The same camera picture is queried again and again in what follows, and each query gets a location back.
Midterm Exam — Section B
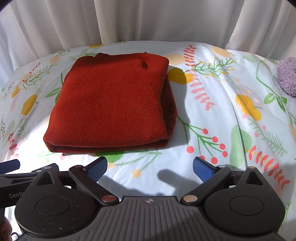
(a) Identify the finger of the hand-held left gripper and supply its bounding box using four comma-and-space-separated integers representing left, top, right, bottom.
0, 159, 21, 175
0, 163, 60, 186

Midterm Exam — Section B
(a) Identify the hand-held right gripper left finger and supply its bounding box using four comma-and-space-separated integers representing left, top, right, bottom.
32, 157, 118, 206

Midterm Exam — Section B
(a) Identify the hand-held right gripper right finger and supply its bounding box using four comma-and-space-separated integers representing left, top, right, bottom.
181, 157, 266, 205

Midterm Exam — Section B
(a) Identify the red knit cardigan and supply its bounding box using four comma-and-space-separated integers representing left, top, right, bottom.
43, 52, 178, 154

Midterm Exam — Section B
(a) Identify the floral bed sheet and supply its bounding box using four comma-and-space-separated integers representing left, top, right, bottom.
0, 41, 296, 232

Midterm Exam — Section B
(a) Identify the purple fluffy cloth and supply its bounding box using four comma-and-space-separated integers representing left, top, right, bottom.
277, 58, 296, 98

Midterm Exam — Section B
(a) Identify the white curtain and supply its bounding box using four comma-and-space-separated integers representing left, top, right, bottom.
0, 0, 296, 72

